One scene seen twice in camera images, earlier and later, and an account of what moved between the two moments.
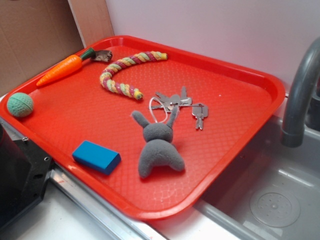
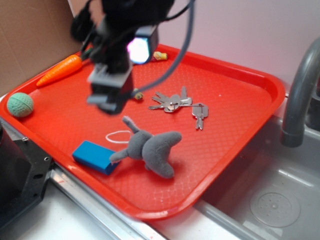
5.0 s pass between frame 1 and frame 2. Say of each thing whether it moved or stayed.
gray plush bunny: moved
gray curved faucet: stayed
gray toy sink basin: stayed
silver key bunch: stayed
